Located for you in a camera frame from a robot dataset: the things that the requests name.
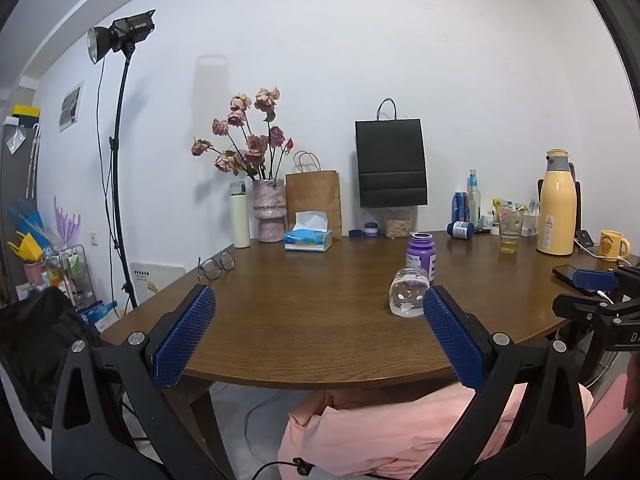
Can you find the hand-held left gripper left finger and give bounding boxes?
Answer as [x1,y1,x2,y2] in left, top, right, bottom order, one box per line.
[51,284,236,480]

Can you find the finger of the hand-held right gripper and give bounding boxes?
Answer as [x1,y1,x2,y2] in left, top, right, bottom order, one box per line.
[573,266,640,295]
[552,294,632,332]

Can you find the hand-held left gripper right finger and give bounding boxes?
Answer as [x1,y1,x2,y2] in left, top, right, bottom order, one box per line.
[415,285,588,480]

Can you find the clear glass cup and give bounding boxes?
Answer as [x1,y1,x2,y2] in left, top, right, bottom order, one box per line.
[388,267,431,319]

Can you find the black smartphone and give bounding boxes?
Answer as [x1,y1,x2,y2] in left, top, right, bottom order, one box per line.
[552,264,601,295]

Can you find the yellow mug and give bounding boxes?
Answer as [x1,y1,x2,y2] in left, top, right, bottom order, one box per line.
[599,230,632,262]

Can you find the white flat box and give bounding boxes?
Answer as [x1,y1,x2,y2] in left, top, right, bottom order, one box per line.
[130,261,186,307]

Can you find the black eyeglasses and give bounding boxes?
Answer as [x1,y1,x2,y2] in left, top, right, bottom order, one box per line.
[197,252,236,282]

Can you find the yellow thermos jug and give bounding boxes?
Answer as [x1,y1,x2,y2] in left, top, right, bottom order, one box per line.
[536,149,577,256]

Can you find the blue and white packet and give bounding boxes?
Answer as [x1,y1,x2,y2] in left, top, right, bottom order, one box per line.
[77,300,120,332]

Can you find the drinking glass with yellow liquid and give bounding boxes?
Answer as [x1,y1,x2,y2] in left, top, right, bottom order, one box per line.
[498,213,524,254]

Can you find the purple plastic bottle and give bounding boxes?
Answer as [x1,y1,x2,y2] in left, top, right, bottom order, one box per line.
[405,233,438,281]

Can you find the pink cloth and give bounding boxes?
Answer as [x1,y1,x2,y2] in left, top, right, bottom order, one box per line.
[277,382,626,480]

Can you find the glass jar of oats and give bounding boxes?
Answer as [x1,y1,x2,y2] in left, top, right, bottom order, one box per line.
[384,206,413,239]

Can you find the white thermos bottle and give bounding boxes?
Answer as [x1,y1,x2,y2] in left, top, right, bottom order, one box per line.
[229,181,251,249]

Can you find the clear plastic bottle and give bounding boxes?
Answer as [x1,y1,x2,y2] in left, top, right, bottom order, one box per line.
[467,169,482,231]

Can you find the pink mottled vase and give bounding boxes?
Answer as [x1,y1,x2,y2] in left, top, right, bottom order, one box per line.
[251,178,288,242]

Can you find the blue tissue box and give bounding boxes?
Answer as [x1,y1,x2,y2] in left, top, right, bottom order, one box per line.
[284,211,333,252]

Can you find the pink plastic bucket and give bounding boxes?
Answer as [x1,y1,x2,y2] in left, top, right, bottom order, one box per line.
[22,259,47,286]

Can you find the purple clothes hangers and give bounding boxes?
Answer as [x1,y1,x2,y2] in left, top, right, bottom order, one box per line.
[53,195,82,249]

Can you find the yellow clothes hangers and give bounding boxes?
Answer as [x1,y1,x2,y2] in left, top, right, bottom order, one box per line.
[6,232,53,262]

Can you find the black paper bag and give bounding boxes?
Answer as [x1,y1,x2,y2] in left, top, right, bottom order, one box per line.
[355,98,429,209]

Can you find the blue clothes hangers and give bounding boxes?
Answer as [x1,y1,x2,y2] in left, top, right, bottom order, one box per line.
[7,199,51,241]

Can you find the brown paper bag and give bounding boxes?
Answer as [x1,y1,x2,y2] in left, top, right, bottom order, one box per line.
[285,151,343,241]

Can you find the dried pink roses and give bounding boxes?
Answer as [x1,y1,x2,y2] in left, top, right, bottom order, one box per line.
[191,87,295,182]

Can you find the grey cabinet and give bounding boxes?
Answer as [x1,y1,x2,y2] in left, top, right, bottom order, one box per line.
[0,115,43,306]

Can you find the black studio light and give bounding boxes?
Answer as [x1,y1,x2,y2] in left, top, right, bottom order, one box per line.
[87,9,157,65]

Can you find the white charging cable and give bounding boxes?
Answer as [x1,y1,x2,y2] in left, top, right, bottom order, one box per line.
[574,239,635,267]

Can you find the wire storage rack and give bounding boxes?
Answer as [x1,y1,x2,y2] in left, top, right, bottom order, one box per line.
[42,245,94,311]

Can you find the black cable with clip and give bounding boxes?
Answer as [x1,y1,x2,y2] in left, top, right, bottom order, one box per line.
[250,457,315,480]

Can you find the dark door frame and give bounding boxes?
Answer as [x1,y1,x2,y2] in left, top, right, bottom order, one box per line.
[580,0,640,128]

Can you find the wall poster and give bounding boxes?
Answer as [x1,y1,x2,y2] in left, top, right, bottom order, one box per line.
[59,80,84,132]

